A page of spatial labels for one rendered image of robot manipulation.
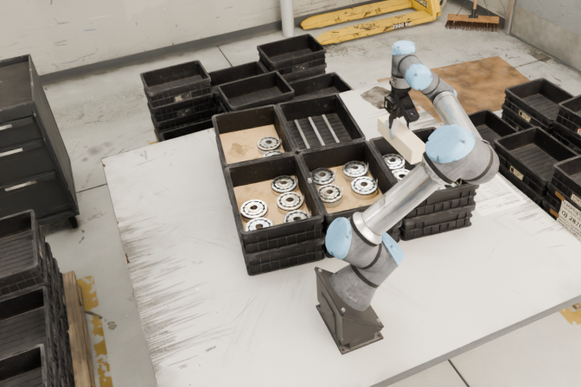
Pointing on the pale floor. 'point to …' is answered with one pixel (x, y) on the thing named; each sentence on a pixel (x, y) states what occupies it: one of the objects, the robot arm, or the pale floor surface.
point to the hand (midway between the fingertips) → (401, 135)
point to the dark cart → (32, 149)
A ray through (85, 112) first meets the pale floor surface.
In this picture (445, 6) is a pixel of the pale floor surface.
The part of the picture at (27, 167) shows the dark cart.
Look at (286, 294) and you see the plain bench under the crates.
